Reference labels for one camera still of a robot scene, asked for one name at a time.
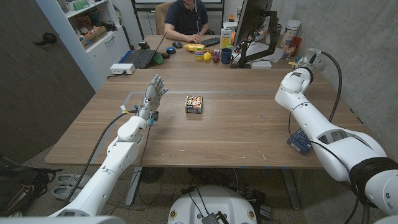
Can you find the white shelf cabinet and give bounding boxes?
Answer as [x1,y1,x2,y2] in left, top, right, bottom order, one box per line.
[35,0,132,93]

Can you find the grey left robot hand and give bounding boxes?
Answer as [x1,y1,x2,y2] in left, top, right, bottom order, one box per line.
[138,73,169,117]

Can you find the white paper sheets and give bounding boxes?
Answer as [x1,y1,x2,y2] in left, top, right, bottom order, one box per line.
[248,41,284,63]

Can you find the grey table leg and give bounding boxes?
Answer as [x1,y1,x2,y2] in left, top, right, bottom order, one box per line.
[125,166,143,207]
[280,167,302,212]

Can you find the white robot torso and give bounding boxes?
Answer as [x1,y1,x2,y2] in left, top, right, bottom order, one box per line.
[167,185,259,224]

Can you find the dark blue flat box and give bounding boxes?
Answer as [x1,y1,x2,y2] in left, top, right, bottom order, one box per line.
[286,128,313,156]

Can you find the black keyboard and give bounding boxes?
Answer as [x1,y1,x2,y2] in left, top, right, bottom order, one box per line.
[198,36,222,48]

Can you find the black round fan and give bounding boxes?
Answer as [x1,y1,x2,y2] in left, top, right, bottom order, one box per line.
[139,167,165,185]

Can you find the colourful printed snack box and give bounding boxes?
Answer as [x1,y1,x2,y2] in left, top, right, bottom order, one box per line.
[185,95,204,114]

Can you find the brown office chair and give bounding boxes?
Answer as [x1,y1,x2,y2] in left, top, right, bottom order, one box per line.
[154,1,175,36]

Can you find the small white box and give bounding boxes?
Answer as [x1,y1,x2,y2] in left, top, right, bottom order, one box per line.
[250,60,273,70]

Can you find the red plastic cup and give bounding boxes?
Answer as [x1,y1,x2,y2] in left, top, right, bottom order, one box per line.
[290,36,303,57]

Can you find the dark blue mug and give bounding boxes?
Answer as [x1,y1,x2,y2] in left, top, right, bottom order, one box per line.
[221,47,234,65]

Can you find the black backpack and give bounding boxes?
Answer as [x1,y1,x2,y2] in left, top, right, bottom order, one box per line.
[0,154,63,218]

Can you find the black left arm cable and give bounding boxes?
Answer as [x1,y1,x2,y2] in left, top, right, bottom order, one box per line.
[63,109,138,207]

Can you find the white drink carton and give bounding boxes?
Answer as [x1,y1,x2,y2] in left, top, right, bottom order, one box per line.
[220,27,233,50]

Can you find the white wipes canister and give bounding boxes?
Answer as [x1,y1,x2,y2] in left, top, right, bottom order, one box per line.
[279,19,302,49]

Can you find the black computer monitor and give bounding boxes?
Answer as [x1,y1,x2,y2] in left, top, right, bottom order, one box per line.
[232,0,279,69]

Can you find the cardboard box with items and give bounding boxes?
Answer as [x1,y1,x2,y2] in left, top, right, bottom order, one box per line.
[80,26,108,50]

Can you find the black door handle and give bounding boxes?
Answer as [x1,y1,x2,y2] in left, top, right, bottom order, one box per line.
[33,32,58,47]

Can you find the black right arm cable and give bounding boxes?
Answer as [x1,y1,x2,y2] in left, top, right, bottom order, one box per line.
[319,50,343,123]

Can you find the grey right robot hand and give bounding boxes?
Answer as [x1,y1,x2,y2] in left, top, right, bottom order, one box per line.
[300,47,327,73]

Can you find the person in dark shirt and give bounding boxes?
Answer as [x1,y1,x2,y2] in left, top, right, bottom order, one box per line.
[164,0,210,44]

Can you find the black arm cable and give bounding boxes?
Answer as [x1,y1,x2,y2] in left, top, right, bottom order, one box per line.
[319,50,343,123]
[63,109,138,207]

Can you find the black laptop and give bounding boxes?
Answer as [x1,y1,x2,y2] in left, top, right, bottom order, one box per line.
[119,32,167,70]

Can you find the grey sneaker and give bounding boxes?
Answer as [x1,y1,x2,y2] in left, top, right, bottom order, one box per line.
[50,185,82,202]
[55,173,91,189]

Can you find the white power box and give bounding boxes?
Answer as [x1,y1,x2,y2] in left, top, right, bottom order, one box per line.
[109,63,136,76]

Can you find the yellow mustard bottle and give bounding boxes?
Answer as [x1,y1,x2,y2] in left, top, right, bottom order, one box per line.
[183,43,206,52]

